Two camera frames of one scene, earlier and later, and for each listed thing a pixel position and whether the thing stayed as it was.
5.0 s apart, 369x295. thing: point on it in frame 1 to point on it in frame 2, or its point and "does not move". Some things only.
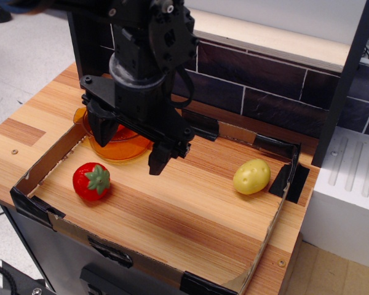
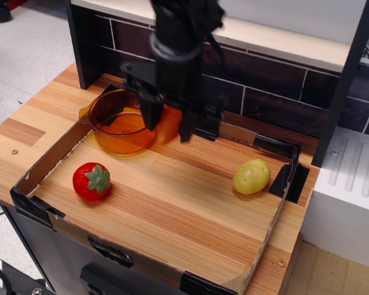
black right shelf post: [345, 81] does not move
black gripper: [147, 112] to [180, 83]
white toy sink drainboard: [343, 216] does not move
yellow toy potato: [251, 176] does not move
